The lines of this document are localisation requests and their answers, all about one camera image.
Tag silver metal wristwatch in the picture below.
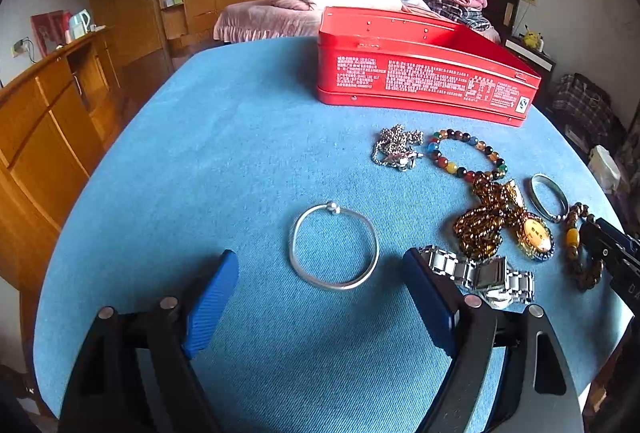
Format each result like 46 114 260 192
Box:
418 245 535 309

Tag wide silver bangle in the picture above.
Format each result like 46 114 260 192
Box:
528 173 570 224

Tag white bin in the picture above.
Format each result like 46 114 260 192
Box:
588 145 622 194

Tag thin silver bangle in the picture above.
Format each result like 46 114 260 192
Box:
288 201 381 291

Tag plaid bag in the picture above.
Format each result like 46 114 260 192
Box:
549 73 625 150

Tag blue table cloth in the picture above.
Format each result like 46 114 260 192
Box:
34 37 616 432

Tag dark nightstand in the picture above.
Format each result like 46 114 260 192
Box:
504 36 555 111

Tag yellow pikachu plush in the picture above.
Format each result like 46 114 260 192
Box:
521 26 544 52

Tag wooden sideboard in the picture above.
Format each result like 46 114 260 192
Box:
0 25 126 293

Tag red metal tin box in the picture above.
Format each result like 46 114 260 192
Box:
317 7 541 127

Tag bed with pink cover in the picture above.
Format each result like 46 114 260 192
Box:
212 0 504 45

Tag plaid folded clothes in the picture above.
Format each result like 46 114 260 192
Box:
402 0 491 32

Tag white electric kettle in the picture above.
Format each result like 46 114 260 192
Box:
68 9 92 41

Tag red framed picture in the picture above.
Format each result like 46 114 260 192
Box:
30 10 72 57

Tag brown wooden bead bracelet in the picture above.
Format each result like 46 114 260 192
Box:
564 201 606 292

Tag brown bead amber necklace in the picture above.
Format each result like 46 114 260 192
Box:
452 173 557 263

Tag multicolour bead bracelet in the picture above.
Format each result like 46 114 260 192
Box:
426 127 509 184

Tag silver chain necklace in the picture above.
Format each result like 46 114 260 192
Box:
370 123 426 173

